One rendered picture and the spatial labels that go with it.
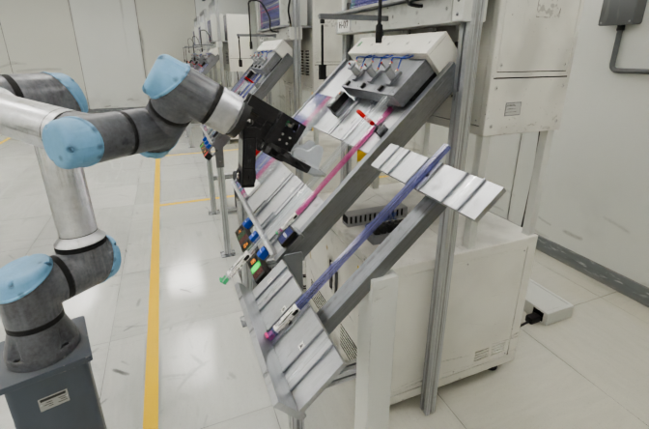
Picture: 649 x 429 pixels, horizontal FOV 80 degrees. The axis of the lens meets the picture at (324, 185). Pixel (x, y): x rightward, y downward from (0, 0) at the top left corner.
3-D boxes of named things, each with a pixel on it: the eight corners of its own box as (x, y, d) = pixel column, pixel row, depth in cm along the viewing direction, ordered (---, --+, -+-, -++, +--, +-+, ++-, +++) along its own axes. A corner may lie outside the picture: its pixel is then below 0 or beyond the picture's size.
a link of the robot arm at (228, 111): (205, 128, 64) (201, 120, 72) (230, 140, 67) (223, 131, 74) (227, 88, 64) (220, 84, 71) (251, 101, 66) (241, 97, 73)
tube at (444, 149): (271, 341, 73) (267, 338, 73) (269, 336, 74) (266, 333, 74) (451, 148, 75) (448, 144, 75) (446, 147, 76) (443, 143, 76)
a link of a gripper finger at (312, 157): (342, 157, 76) (303, 135, 72) (327, 184, 76) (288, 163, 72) (336, 155, 79) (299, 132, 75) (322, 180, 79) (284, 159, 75)
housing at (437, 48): (452, 91, 108) (426, 52, 101) (369, 80, 151) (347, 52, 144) (470, 70, 108) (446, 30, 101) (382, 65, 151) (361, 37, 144)
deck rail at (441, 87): (291, 272, 104) (274, 261, 101) (289, 270, 106) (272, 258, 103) (465, 78, 106) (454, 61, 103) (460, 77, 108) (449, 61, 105)
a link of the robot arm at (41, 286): (-9, 321, 89) (-26, 270, 85) (53, 292, 100) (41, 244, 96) (17, 339, 84) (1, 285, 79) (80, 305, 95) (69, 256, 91)
